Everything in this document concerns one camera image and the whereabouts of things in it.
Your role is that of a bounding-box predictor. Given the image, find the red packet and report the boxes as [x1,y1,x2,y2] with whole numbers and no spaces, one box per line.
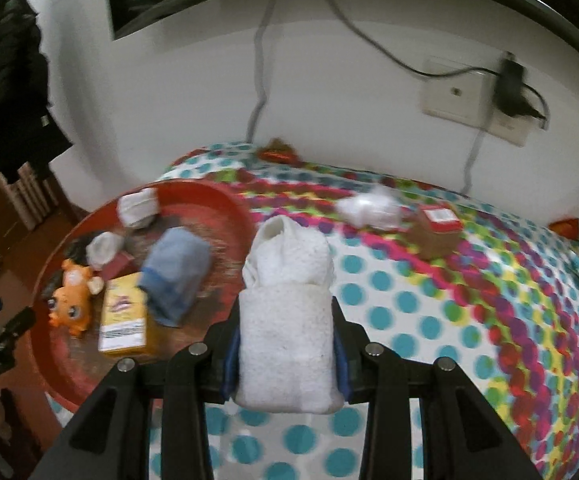
[549,217,579,238]

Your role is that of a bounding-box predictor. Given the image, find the black hanging jacket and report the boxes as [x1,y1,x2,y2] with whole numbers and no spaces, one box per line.
[0,0,75,186]

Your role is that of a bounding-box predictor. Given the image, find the black wall charger with cable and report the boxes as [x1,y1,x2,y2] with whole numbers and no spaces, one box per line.
[322,0,550,128]

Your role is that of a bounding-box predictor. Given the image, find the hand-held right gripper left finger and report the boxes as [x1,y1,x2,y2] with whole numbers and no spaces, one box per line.
[28,310,243,480]

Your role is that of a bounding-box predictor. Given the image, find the grey white cloth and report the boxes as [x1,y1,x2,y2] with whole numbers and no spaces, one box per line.
[117,187,161,231]

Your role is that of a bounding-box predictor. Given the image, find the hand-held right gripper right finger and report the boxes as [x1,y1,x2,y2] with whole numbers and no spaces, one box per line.
[329,297,543,480]

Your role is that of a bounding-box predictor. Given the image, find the small red item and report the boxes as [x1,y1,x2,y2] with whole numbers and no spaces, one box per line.
[102,252,138,278]

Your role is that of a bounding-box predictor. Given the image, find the white plastic bag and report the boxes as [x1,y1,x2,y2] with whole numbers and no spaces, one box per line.
[336,185,404,231]

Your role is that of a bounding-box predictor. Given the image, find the white towel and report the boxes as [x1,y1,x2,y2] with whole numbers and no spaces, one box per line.
[234,215,346,415]

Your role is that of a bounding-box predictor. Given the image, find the cream sock ball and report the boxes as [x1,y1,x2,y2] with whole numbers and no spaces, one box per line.
[86,231,123,268]

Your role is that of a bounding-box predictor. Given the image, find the long grey cable conduit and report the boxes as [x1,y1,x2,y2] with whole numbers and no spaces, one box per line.
[244,0,278,143]

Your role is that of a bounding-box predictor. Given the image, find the polka dot blanket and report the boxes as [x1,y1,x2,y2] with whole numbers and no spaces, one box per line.
[52,140,579,480]

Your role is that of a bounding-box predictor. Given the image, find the white wall outlet plate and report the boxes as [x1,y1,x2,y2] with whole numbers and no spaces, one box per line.
[422,56,545,147]

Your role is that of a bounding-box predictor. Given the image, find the blue towel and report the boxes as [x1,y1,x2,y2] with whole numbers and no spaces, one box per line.
[138,227,213,328]

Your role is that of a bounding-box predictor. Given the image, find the short grey cable conduit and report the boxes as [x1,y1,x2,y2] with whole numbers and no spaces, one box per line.
[462,127,485,196]

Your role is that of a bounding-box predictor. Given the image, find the black power adapter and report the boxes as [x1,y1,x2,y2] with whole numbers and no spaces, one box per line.
[493,52,530,118]

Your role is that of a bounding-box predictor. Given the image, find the yellow cardboard box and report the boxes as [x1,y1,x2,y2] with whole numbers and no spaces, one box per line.
[97,272,163,359]

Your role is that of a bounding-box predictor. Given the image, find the red snack wrapper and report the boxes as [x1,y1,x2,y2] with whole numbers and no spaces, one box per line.
[261,137,300,163]

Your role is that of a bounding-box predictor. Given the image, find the red top cardboard box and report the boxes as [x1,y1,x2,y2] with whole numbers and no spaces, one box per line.
[416,203,463,261]

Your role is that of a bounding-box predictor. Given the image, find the dark fuzzy item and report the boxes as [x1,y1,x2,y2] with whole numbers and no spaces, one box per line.
[62,232,95,266]

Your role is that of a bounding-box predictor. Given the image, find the red round basin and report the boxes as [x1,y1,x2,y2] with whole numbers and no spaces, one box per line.
[32,178,258,413]

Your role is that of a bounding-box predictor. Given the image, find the orange fish toy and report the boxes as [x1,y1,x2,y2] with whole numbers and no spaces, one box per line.
[46,259,105,338]

